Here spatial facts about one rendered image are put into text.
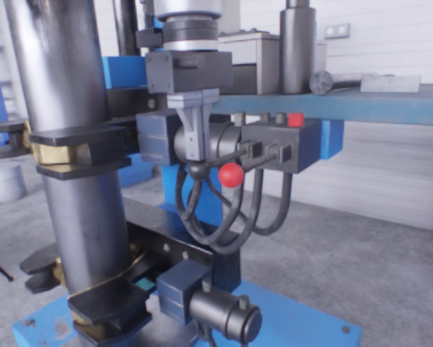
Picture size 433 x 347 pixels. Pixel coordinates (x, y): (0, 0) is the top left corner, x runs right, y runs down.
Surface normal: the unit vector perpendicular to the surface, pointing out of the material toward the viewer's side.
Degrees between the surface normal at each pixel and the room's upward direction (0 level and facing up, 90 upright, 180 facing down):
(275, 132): 90
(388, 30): 90
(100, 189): 90
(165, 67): 90
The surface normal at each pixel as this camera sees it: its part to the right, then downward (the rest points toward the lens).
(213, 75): 0.79, 0.15
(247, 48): -0.61, 0.27
